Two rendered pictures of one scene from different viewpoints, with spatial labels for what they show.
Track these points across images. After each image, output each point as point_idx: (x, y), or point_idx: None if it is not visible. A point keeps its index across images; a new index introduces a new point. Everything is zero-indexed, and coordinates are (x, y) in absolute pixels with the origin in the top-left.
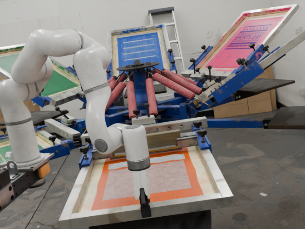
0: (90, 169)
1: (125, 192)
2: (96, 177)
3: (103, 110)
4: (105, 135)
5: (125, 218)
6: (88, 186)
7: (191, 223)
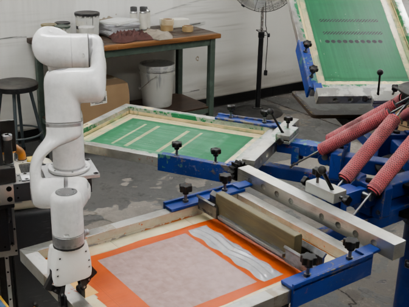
0: (171, 217)
1: (125, 268)
2: (158, 232)
3: (41, 155)
4: (31, 185)
5: (53, 293)
6: (129, 236)
7: None
